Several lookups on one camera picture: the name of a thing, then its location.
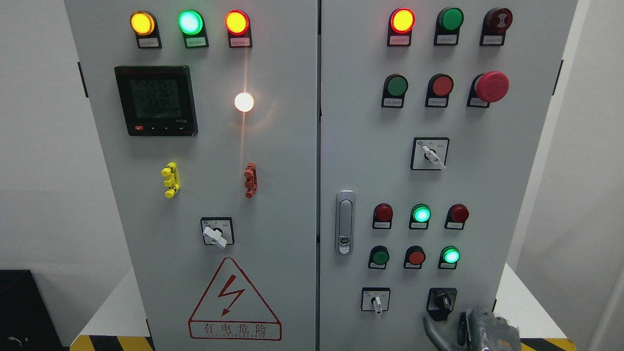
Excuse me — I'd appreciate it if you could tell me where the red push button lower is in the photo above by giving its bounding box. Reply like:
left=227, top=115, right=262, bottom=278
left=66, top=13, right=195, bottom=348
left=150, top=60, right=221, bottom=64
left=403, top=245, right=426, bottom=270

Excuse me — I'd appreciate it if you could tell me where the red lit lamp right door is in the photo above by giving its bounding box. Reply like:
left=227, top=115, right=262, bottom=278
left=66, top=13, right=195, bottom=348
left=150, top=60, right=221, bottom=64
left=387, top=7, right=415, bottom=47

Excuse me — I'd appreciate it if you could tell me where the grey right cabinet door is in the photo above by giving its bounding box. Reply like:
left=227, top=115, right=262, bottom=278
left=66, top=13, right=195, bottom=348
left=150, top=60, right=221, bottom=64
left=319, top=0, right=577, bottom=351

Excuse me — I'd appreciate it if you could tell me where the dark red lamp lower left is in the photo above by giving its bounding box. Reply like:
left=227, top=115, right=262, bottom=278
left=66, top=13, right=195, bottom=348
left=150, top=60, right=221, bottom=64
left=372, top=203, right=393, bottom=230

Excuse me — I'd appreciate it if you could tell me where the black box bottom left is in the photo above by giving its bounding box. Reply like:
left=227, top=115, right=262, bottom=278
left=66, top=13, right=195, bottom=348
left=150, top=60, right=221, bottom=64
left=0, top=270, right=64, bottom=351

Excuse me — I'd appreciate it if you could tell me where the white platform with hazard stripes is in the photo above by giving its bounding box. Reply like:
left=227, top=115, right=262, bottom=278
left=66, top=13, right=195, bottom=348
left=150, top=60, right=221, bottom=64
left=69, top=265, right=577, bottom=351

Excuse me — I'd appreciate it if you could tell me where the red electric hazard warning sticker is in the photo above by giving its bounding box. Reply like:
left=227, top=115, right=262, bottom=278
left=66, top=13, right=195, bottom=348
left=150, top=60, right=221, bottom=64
left=188, top=257, right=282, bottom=341

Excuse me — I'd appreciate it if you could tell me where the red push button upper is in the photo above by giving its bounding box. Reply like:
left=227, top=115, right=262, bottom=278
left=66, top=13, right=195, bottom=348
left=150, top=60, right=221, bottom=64
left=424, top=74, right=454, bottom=108

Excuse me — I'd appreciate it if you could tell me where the small white selector switch bottom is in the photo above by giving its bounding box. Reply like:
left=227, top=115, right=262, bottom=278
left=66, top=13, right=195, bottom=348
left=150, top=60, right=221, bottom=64
left=360, top=287, right=391, bottom=318

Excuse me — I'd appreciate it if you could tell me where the green lamp top right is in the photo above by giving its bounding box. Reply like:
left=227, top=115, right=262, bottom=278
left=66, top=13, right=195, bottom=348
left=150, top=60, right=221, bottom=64
left=434, top=7, right=464, bottom=46

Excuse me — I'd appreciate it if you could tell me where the white selector switch right upper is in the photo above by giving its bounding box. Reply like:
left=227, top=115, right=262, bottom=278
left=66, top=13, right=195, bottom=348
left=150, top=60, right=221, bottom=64
left=410, top=137, right=450, bottom=171

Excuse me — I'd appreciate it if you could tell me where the green push button lower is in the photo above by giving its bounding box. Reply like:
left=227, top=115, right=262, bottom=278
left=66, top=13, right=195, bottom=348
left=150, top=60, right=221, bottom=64
left=368, top=245, right=390, bottom=270

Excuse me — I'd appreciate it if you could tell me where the dark red buzzer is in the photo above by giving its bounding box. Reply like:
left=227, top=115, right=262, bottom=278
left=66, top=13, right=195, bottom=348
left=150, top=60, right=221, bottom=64
left=480, top=7, right=513, bottom=46

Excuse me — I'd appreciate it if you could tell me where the silver door latch handle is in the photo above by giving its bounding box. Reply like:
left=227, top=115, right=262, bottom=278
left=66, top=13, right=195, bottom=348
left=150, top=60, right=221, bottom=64
left=335, top=190, right=356, bottom=255

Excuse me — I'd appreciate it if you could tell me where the green lamp button lower right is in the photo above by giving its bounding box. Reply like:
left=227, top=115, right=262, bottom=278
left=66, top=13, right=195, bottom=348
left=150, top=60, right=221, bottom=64
left=438, top=245, right=461, bottom=270

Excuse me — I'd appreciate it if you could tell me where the black digital power meter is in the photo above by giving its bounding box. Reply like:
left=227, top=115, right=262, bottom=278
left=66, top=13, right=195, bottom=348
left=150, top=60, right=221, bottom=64
left=115, top=66, right=198, bottom=137

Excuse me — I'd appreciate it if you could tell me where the grey left cabinet door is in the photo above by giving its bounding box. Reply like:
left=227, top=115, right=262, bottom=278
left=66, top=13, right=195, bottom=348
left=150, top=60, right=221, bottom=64
left=65, top=0, right=318, bottom=351

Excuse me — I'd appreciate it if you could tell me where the red emergency stop button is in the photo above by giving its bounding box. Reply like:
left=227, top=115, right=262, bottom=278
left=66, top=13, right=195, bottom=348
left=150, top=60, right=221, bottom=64
left=467, top=71, right=509, bottom=108

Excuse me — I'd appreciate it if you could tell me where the white lit indicator lamp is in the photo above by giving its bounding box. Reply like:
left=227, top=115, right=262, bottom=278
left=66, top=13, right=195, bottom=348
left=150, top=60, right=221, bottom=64
left=234, top=92, right=255, bottom=113

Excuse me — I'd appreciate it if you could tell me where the green push button upper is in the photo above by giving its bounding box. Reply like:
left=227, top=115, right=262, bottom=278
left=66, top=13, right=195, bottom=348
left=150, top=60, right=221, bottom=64
left=381, top=74, right=409, bottom=108

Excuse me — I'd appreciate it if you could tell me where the yellow terminal connector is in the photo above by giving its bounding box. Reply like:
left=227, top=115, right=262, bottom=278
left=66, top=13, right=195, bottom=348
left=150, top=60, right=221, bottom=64
left=161, top=162, right=180, bottom=198

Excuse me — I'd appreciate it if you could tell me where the green lit lamp lower middle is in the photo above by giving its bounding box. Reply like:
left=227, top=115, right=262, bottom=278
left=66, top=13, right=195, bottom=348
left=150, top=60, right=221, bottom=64
left=409, top=203, right=431, bottom=230

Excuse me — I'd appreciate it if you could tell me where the red lamp lower right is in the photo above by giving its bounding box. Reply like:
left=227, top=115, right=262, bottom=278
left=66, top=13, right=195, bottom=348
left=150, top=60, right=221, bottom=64
left=444, top=204, right=469, bottom=230

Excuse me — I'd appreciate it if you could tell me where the yellow indicator lamp top left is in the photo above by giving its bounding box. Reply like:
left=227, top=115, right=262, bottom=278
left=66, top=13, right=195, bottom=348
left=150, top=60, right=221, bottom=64
left=130, top=10, right=162, bottom=49

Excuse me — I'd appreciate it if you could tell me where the green indicator lamp top left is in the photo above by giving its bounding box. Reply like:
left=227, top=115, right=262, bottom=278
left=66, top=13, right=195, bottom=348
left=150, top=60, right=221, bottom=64
left=177, top=9, right=209, bottom=48

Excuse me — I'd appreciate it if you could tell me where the grey cabinet door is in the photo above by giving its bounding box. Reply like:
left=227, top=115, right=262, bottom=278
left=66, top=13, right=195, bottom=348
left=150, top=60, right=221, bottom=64
left=319, top=0, right=577, bottom=351
left=65, top=0, right=318, bottom=351

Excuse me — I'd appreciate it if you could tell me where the green push button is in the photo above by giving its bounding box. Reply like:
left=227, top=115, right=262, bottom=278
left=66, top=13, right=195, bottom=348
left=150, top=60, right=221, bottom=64
left=381, top=74, right=409, bottom=108
left=368, top=245, right=390, bottom=270

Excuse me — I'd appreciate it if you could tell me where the white selector switch left door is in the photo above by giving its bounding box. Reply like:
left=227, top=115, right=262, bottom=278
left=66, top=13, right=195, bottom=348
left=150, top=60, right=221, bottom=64
left=200, top=217, right=235, bottom=249

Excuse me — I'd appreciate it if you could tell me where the red terminal connector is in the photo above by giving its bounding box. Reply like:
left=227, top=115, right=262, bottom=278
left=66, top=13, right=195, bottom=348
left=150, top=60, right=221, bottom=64
left=243, top=162, right=258, bottom=198

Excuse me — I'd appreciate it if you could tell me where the red indicator lamp left door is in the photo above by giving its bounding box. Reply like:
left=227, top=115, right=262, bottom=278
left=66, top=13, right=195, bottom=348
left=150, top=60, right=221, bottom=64
left=224, top=9, right=253, bottom=48

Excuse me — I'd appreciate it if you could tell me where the red push button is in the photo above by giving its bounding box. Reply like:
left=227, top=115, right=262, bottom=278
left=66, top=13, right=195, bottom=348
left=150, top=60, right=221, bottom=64
left=424, top=74, right=454, bottom=108
left=403, top=245, right=426, bottom=270

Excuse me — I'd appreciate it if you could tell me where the black rotary knob switch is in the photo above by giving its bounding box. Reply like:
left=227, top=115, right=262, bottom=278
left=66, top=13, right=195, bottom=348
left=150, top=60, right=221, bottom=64
left=426, top=288, right=457, bottom=322

